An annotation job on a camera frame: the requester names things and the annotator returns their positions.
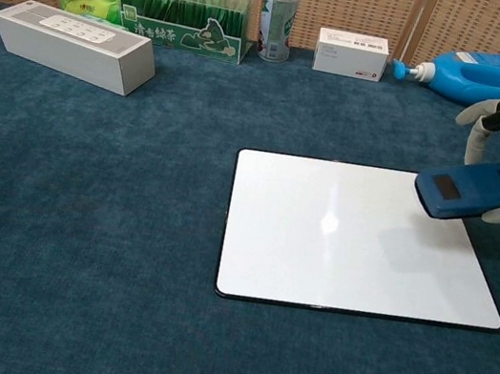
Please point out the blue whiteboard eraser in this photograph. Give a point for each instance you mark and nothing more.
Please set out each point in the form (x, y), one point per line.
(468, 187)

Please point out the small white whiteboard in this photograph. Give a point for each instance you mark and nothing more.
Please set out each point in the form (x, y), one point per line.
(318, 238)

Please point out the blue pump detergent bottle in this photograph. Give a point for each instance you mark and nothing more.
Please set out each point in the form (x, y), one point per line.
(483, 73)

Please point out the small white carton box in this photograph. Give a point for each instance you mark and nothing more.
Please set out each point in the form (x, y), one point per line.
(351, 54)

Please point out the white-lid cylindrical can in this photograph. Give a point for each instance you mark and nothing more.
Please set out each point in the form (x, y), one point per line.
(277, 22)

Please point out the clear green tea sachet box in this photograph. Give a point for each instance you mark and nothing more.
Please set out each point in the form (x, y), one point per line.
(181, 25)

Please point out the small green tissue pack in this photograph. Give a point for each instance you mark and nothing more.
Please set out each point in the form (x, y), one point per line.
(100, 19)

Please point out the white rectangular speaker box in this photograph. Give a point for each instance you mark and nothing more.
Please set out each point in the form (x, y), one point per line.
(71, 49)

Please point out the dark teal table mat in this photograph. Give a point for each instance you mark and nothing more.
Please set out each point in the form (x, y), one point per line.
(57, 211)

